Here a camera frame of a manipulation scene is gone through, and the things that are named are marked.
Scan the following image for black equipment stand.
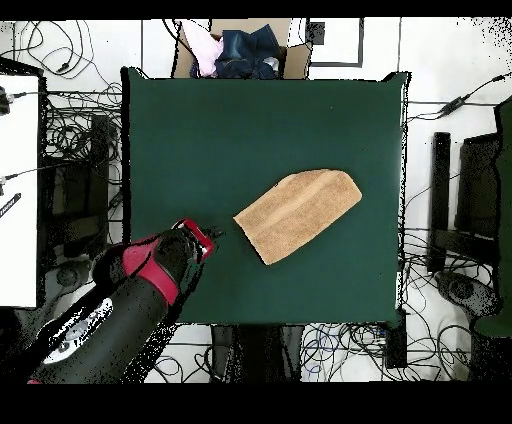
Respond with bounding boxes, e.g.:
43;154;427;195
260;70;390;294
47;113;111;261
427;131;501;273

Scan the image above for pink garment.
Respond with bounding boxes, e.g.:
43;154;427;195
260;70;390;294
181;21;225;78

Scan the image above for orange-brown terry towel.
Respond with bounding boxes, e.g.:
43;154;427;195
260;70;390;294
232;168;364;266

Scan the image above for dark green fabric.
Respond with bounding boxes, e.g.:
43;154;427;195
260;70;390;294
475;97;512;337

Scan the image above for loose black floor cables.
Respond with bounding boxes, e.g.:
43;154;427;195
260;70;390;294
145;325;213;383

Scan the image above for black cable bundle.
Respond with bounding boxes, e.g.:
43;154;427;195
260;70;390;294
399;227;497;289

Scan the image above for dark green table cloth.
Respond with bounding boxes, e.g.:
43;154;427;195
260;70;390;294
121;66;409;327

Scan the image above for tangled black cables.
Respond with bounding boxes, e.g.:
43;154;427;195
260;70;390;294
0;19;123;181

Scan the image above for white desk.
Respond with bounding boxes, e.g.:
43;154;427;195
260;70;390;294
0;73;41;309

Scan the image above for black power box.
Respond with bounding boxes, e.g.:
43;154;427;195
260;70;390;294
384;307;408;369

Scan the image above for brown cardboard box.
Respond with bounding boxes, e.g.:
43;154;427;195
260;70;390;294
172;18;313;80

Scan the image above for black power adapter with cable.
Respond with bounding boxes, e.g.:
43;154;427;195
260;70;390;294
407;71;512;123

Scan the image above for tangled floor cables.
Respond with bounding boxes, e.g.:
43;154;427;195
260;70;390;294
299;289;475;383

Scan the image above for dark blue jeans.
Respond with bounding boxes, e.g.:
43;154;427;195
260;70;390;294
215;24;283;80

